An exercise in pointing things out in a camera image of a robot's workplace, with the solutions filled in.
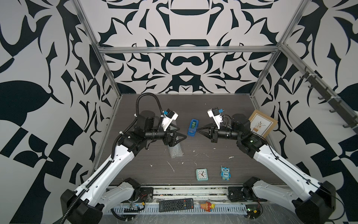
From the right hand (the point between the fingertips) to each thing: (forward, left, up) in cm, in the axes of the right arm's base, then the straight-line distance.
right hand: (197, 129), depth 66 cm
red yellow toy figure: (-28, -5, -25) cm, 38 cm away
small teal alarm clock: (-13, -4, -27) cm, 30 cm away
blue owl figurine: (-12, -17, -29) cm, 36 cm away
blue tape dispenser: (+1, +2, 0) cm, 2 cm away
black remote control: (-27, +11, -27) cm, 39 cm away
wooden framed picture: (+14, -43, -18) cm, 49 cm away
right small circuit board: (-30, -28, -30) cm, 51 cm away
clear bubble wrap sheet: (-1, +11, -24) cm, 26 cm away
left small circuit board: (-29, +31, -24) cm, 49 cm away
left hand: (0, +8, -1) cm, 8 cm away
